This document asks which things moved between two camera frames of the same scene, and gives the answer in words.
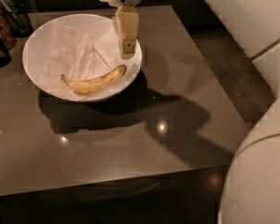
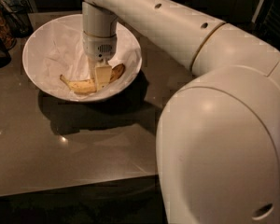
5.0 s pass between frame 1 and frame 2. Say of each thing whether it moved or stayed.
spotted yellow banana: stayed
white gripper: moved
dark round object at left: stayed
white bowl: stayed
